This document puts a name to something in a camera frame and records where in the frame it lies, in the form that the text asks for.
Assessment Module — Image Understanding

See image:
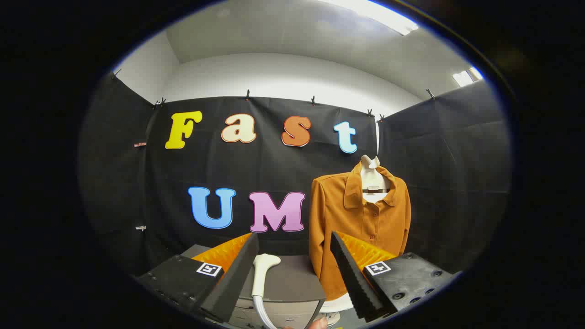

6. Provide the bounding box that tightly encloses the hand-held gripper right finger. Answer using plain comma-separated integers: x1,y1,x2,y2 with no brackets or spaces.
330,231,460,323

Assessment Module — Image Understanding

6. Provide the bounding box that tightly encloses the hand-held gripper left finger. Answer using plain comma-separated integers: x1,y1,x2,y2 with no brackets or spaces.
136,232,260,324

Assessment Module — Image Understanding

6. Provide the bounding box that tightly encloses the white garment steamer head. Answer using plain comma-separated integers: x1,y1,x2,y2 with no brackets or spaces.
252,254,282,298

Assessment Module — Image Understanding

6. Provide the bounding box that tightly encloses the translucent garment steamer hose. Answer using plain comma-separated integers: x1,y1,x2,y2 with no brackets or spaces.
253,295,277,329

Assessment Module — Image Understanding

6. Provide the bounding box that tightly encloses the orange button-up shirt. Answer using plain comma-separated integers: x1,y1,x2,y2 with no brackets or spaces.
309,161,412,302

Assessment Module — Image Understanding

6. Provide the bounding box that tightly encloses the white clothes hanger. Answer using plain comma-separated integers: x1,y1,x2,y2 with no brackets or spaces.
360,154,393,204

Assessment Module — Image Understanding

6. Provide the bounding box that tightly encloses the grey cabinet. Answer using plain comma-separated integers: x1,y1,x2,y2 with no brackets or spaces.
181,244,326,329

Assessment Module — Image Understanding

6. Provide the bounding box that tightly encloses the black backdrop cloth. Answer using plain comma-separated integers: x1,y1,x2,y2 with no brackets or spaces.
78,73,511,279

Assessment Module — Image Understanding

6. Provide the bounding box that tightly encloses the row of black backdrop clips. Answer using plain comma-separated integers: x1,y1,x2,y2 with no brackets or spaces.
112,69,436,123

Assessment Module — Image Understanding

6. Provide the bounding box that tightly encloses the small ceiling light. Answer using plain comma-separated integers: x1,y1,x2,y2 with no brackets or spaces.
452,67,484,87

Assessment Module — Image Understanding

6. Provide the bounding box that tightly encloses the long ceiling light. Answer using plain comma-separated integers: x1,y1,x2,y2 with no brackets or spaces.
320,0,419,36

